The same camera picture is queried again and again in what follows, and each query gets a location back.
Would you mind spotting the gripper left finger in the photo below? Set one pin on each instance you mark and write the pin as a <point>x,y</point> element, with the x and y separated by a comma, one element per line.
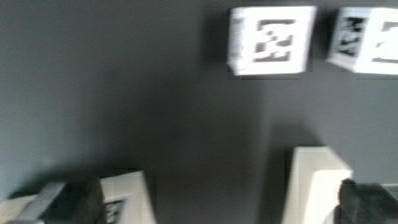
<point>68,204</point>

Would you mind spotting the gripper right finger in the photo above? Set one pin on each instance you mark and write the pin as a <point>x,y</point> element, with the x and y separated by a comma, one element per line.
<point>368,203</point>

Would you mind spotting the white chair back frame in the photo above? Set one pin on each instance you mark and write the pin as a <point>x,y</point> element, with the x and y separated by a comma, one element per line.
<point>318,172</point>

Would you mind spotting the white tagged cube right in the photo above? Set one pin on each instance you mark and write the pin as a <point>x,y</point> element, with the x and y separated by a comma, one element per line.
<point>363,50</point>

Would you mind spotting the white tagged cube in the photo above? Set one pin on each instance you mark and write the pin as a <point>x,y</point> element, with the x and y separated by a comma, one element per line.
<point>363,50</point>
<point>268,39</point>

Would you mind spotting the white tagged cube left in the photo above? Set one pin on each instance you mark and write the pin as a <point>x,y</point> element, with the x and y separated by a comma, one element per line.
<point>268,39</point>

